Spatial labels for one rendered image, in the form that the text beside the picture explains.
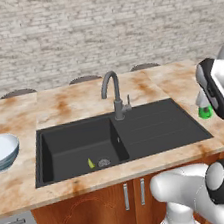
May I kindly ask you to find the green and white bottle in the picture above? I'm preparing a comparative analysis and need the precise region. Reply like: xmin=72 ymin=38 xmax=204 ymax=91
xmin=194 ymin=89 xmax=216 ymax=121

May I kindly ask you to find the white and blue bowl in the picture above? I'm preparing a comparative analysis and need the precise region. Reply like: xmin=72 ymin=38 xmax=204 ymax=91
xmin=0 ymin=131 xmax=24 ymax=173

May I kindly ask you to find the silver cupboard handle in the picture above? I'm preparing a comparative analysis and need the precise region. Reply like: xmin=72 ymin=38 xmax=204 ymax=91
xmin=138 ymin=177 xmax=148 ymax=206
xmin=121 ymin=183 xmax=132 ymax=212

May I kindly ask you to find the dark grey tap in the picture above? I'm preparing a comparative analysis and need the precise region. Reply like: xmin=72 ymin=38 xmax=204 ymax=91
xmin=97 ymin=69 xmax=134 ymax=123

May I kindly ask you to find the black kitchen sink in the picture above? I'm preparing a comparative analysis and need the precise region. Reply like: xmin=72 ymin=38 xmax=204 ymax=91
xmin=25 ymin=93 xmax=218 ymax=189

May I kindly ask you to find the dark brown stool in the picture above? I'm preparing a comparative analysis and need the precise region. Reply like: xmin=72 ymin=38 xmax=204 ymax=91
xmin=67 ymin=73 xmax=103 ymax=86
xmin=129 ymin=61 xmax=161 ymax=73

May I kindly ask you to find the small yellow-green object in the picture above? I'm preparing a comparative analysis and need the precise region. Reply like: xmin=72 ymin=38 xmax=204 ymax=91
xmin=86 ymin=157 xmax=97 ymax=170

